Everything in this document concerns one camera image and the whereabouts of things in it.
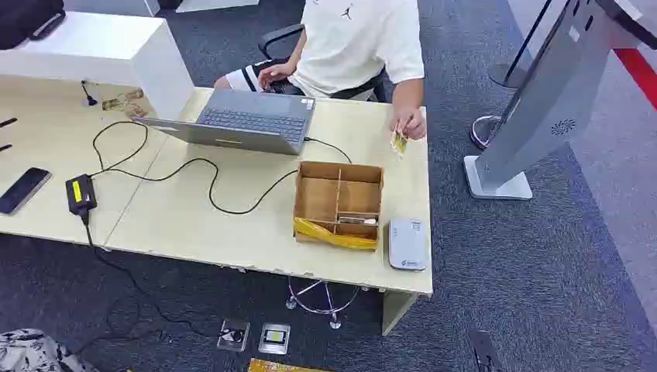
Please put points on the person's left hand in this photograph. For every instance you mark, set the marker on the person's left hand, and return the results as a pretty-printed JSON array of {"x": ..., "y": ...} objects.
[{"x": 413, "y": 123}]

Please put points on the person's right hand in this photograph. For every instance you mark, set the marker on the person's right hand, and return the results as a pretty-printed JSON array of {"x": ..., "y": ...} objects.
[{"x": 274, "y": 74}]

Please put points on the yellow printed card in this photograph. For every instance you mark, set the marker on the yellow printed card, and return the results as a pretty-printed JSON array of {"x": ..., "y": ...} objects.
[{"x": 399, "y": 145}]

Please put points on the black office chair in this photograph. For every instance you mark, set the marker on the black office chair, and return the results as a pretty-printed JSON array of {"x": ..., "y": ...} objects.
[{"x": 277, "y": 37}]

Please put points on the grey laptop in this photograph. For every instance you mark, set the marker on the grey laptop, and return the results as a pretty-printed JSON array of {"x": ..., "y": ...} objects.
[{"x": 246, "y": 120}]

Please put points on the person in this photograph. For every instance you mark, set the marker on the person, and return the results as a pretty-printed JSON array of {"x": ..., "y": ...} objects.
[{"x": 354, "y": 46}]

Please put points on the card in pale sleeve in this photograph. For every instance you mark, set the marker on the card in pale sleeve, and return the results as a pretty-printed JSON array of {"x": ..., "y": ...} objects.
[{"x": 358, "y": 221}]

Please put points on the wooden card box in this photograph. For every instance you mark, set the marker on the wooden card box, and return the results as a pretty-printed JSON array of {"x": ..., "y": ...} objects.
[{"x": 318, "y": 197}]

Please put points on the white card reader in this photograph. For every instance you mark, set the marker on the white card reader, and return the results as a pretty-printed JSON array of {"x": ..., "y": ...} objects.
[{"x": 407, "y": 244}]

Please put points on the grey kiosk stand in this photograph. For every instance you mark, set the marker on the grey kiosk stand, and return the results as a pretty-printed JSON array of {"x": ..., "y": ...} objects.
[{"x": 544, "y": 92}]

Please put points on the brown printed card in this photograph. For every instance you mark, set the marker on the brown printed card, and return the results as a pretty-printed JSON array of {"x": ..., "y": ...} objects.
[
  {"x": 137, "y": 111},
  {"x": 112, "y": 104},
  {"x": 134, "y": 94}
]

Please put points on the yellow tape strip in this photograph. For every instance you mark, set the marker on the yellow tape strip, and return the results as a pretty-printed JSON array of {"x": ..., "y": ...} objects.
[{"x": 328, "y": 237}]

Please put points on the white cabinet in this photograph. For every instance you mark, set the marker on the white cabinet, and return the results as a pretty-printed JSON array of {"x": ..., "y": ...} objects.
[{"x": 102, "y": 51}]

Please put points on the small black stand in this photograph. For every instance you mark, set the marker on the small black stand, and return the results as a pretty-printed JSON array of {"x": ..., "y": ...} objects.
[{"x": 89, "y": 97}]

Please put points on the pale desk leg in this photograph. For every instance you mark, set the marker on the pale desk leg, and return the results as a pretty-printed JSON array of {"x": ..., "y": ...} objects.
[{"x": 398, "y": 313}]

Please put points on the chrome stool base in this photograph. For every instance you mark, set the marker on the chrome stool base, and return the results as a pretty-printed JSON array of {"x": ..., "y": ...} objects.
[{"x": 328, "y": 310}]

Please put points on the black power adapter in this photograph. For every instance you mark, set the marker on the black power adapter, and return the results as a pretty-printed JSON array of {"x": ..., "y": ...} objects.
[{"x": 81, "y": 194}]

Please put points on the black bag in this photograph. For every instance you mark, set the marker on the black bag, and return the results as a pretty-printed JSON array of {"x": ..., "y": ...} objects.
[{"x": 25, "y": 18}]

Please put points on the floor socket box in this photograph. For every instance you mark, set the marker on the floor socket box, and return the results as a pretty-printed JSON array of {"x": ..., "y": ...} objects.
[{"x": 274, "y": 339}]

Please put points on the floor socket with plug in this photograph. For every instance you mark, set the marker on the floor socket with plug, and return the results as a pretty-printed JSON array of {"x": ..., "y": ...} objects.
[{"x": 233, "y": 335}]

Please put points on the black stick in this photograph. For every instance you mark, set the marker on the black stick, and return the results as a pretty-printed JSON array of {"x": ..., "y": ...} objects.
[
  {"x": 4, "y": 148},
  {"x": 7, "y": 122}
]

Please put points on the black smartphone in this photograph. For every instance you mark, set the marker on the black smartphone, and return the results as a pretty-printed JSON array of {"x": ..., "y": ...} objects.
[{"x": 23, "y": 190}]

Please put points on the yellow package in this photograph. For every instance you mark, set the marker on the yellow package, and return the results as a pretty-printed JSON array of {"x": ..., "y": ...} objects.
[{"x": 279, "y": 366}]

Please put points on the black white patterned fabric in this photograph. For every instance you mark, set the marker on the black white patterned fabric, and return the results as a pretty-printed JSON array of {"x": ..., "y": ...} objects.
[{"x": 31, "y": 354}]

